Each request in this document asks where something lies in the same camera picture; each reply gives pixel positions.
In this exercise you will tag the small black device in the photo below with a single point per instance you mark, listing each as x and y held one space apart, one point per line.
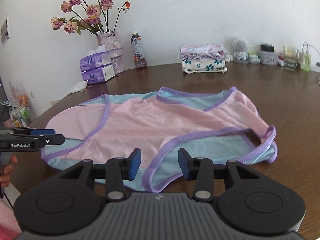
267 47

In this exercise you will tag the left human hand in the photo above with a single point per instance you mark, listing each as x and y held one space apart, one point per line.
7 172

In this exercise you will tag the folded purple floral cloth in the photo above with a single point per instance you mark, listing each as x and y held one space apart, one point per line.
202 52

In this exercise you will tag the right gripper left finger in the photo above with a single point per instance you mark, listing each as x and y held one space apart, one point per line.
119 169

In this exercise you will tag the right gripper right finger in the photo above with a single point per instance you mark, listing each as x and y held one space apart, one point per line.
201 170

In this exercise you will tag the oolong tea plastic bottle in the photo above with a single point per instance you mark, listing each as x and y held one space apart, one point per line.
138 50

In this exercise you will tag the pink and blue mesh garment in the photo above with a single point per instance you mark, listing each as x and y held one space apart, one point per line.
220 127

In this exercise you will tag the upper purple tissue pack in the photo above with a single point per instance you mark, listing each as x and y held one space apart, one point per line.
95 59

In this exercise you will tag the white astronaut figurine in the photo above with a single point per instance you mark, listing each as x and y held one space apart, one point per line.
240 46

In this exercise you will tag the purple tissue pack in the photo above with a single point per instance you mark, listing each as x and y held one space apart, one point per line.
98 75
95 59

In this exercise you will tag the clear drinking glass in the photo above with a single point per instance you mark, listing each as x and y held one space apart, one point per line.
291 57

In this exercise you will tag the round lavender tin box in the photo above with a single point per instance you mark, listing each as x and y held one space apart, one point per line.
268 58

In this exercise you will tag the pink glass flower vase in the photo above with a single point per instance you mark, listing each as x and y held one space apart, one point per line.
114 50

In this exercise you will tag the crumpled white tissue wrapper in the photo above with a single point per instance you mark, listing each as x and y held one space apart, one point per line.
79 87

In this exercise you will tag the lower purple tissue pack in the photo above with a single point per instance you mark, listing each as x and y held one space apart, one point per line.
98 75

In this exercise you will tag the green glass bottle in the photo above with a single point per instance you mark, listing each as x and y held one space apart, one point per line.
306 62

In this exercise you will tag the folded white teal-flower cloth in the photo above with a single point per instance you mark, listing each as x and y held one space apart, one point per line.
207 66

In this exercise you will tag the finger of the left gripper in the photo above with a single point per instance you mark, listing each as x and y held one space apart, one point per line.
52 139
28 131

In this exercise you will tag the dried pink rose bouquet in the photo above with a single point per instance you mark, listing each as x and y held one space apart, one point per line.
92 18

